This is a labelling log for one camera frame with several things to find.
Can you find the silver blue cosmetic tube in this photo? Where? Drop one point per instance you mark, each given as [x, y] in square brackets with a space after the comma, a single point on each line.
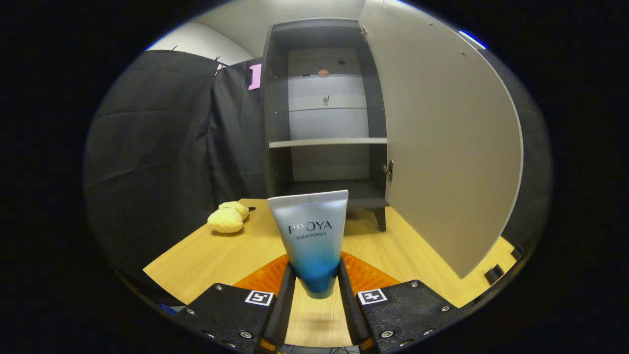
[309, 221]

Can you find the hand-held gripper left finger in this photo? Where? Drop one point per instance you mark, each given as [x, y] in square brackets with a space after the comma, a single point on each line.
[282, 305]

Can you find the yellow fluffy sponge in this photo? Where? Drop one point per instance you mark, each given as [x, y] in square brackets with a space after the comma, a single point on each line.
[225, 222]
[238, 207]

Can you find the dark grey cabinet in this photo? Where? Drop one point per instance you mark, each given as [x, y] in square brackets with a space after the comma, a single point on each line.
[277, 98]

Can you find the grey cabinet door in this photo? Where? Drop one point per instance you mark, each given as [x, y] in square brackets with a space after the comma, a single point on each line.
[442, 147]

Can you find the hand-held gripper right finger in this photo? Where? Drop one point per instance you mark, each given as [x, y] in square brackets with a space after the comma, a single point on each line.
[350, 305]

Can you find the metal door hinge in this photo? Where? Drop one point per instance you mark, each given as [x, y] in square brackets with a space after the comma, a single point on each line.
[388, 170]

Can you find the grey cabinet shelf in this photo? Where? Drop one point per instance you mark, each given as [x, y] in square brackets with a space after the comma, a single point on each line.
[324, 142]

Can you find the black backdrop cloth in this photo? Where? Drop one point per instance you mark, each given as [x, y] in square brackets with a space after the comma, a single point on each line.
[147, 147]

